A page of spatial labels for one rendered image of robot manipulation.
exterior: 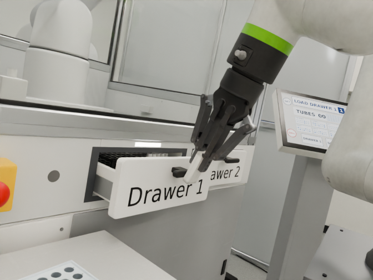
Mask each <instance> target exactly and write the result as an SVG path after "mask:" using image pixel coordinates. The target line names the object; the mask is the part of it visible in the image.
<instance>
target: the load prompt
mask: <svg viewBox="0 0 373 280"><path fill-rule="evenodd" d="M291 98H292V103H293V105H296V106H300V107H306V108H311V109H316V110H320V111H325V112H330V113H335V114H340V115H344V113H345V110H346V107H341V106H336V105H333V104H328V103H322V102H318V101H312V100H309V99H304V98H299V97H294V96H291Z"/></svg>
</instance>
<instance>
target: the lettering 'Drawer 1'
mask: <svg viewBox="0 0 373 280"><path fill-rule="evenodd" d="M202 181H203V180H202V179H201V180H199V182H200V188H199V192H198V193H196V194H201V193H202V192H200V189H201V184H202ZM190 186H192V184H190V185H188V186H187V190H186V195H185V196H187V194H188V189H189V187H190ZM180 187H183V190H182V191H179V189H180ZM180 187H179V188H178V190H177V197H178V198H180V197H182V196H183V195H182V196H179V195H178V192H184V190H185V187H184V186H183V185H182V186H180ZM175 188H176V187H174V190H173V193H172V188H171V187H169V190H168V193H167V196H166V188H164V200H167V197H168V194H169V192H170V199H172V197H173V194H174V191H175ZM133 189H138V190H139V191H140V196H139V199H138V201H137V202H136V203H134V204H131V198H132V193H133ZM155 191H159V193H157V194H155V195H154V196H153V197H152V202H156V201H160V195H161V189H159V188H157V189H155V190H154V192H155ZM149 192H152V189H150V190H146V193H145V199H144V204H145V203H146V199H147V194H148V193H149ZM157 195H159V197H158V199H157V200H154V197H155V196H157ZM141 198H142V189H141V188H139V187H133V188H131V190H130V196H129V202H128V207H130V206H134V205H136V204H138V203H139V202H140V200H141Z"/></svg>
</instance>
